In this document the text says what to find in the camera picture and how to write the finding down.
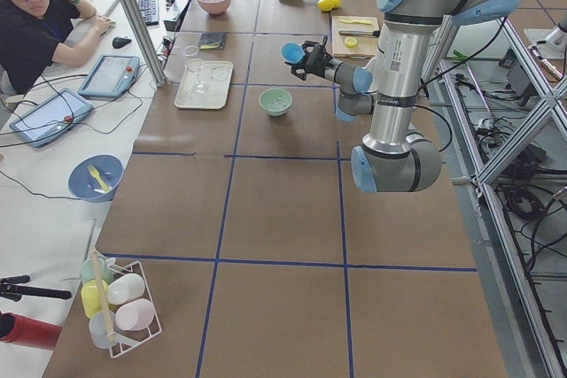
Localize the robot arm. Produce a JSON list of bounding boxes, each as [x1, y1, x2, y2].
[[282, 0, 520, 192]]

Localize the black computer mouse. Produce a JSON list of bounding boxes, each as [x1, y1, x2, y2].
[[112, 36, 132, 50]]

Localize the clear plastic cup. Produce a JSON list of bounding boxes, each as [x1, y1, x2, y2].
[[89, 311, 112, 349]]

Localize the aluminium frame post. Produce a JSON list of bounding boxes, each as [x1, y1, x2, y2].
[[120, 0, 167, 88]]

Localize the white wire cup rack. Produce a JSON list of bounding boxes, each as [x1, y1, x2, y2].
[[80, 251, 162, 359]]

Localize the blue bowl with fork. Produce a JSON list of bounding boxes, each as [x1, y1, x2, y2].
[[67, 155, 124, 203]]

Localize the ice cubes in bowl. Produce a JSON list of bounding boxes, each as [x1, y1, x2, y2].
[[267, 99, 288, 112]]

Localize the white plastic cup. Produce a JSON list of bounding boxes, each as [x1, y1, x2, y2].
[[106, 273, 145, 305]]

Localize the light blue cup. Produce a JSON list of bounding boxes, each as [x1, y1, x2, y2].
[[281, 42, 305, 65]]

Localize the red bottle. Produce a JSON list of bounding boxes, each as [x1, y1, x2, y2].
[[1, 312, 62, 351]]

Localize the black keyboard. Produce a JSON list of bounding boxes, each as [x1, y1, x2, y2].
[[136, 0, 159, 26]]

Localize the clear wine glass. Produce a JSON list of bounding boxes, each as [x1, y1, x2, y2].
[[185, 58, 208, 94]]

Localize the steel muddler black tip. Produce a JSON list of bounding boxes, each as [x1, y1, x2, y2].
[[338, 29, 381, 38]]

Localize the wooden cutting board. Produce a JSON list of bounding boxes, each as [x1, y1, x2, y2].
[[331, 15, 380, 58]]

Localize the aluminium frame rail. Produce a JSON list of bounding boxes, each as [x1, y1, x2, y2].
[[431, 19, 566, 377]]

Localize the half lemon slice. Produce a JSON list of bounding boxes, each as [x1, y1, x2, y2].
[[344, 36, 358, 48]]

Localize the green bowl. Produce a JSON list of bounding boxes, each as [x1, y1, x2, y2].
[[259, 88, 293, 117]]

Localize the yellow fork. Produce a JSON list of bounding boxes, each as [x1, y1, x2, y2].
[[88, 165, 110, 193]]

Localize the yellow plastic knife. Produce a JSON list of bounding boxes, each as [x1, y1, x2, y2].
[[338, 19, 373, 26]]

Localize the blue tablet near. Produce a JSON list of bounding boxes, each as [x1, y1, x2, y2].
[[9, 89, 93, 148]]

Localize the blue tablet far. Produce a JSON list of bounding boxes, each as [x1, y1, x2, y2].
[[78, 54, 141, 99]]

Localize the cream bear tray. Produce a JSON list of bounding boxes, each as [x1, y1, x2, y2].
[[174, 60, 234, 110]]

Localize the black tripod handle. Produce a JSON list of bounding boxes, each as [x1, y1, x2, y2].
[[1, 274, 73, 302]]

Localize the green plastic cup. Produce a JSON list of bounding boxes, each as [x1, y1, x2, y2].
[[80, 258, 114, 284]]

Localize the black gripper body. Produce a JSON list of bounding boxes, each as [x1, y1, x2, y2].
[[302, 51, 339, 82]]

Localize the blue tablet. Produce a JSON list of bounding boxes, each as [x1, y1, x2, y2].
[[9, 89, 93, 148], [78, 54, 141, 99]]

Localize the yellow lemon front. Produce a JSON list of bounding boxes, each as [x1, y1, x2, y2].
[[317, 0, 335, 12]]

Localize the seated person black shirt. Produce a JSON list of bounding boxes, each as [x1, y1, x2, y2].
[[1, 0, 113, 95]]

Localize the yellow plastic cup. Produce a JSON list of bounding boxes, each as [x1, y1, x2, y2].
[[81, 280, 102, 319]]

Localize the pink plastic cup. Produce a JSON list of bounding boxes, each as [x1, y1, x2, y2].
[[115, 298, 155, 331]]

